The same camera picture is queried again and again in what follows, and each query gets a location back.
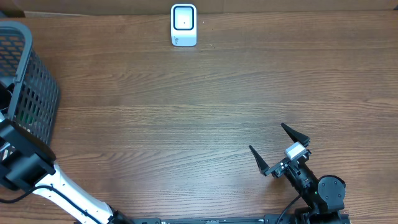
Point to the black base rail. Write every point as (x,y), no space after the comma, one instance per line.
(205,221)

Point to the white barcode scanner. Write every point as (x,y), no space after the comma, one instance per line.
(183,25)

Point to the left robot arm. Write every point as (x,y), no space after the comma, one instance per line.
(32,168)

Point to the grey plastic mesh basket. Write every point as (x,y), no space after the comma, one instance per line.
(26,83)

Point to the green lid jar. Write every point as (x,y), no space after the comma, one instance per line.
(26,118)

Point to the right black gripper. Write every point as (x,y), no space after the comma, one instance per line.
(277,170)

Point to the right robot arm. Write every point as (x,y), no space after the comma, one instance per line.
(319,200)

